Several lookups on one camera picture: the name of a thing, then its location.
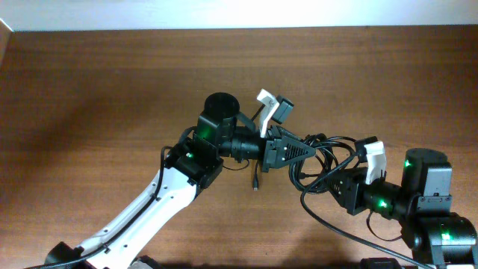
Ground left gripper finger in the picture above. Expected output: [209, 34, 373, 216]
[276, 126, 306, 142]
[278, 137, 316, 167]

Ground black usb cable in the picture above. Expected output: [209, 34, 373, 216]
[288, 133, 359, 195]
[252, 159, 261, 192]

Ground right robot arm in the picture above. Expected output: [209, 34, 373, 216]
[325, 137, 477, 268]

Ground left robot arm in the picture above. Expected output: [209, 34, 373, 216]
[42, 90, 315, 268]

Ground right camera cable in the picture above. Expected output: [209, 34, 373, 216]
[299, 151, 434, 269]

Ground camera cable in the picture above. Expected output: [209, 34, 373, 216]
[22, 104, 266, 269]
[299, 151, 434, 269]

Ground left camera cable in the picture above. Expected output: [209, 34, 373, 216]
[22, 104, 266, 269]

